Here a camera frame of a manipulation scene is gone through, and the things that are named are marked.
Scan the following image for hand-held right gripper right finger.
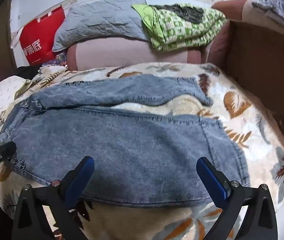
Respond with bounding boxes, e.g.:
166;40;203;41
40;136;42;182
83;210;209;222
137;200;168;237
196;156;278;240

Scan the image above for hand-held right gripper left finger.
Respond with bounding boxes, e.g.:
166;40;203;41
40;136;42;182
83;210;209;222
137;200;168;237
11;156;95;240

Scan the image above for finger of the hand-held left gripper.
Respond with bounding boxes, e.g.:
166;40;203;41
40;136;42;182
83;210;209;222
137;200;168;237
0;141;17;160

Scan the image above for blue denim pants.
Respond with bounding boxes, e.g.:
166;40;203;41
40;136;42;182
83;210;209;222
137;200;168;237
0;74;250;208

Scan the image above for leaf-print fleece blanket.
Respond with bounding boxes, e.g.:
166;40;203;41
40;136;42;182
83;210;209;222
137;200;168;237
0;61;284;240

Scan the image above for colourful packet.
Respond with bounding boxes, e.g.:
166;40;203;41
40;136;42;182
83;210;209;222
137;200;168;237
54;52;69;66

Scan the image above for red paper bag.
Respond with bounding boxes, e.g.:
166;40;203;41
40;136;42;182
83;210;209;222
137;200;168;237
19;6;66;67

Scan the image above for brown cardboard box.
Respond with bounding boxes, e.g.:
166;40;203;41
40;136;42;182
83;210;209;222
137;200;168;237
226;20;284;145

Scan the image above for pink sofa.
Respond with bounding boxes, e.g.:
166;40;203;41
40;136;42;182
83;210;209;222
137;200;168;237
67;0;255;71

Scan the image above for green patterned cloth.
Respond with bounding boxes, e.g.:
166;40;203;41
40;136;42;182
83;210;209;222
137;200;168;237
131;3;226;52

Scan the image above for grey quilted pillow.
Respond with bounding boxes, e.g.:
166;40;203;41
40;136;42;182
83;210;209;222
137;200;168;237
52;0;152;52

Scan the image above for dark grey cloth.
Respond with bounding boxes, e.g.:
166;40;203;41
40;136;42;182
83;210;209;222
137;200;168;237
154;3;204;23

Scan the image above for grey rumpled cloth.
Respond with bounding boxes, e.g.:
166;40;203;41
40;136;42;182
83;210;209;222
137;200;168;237
251;0;284;27

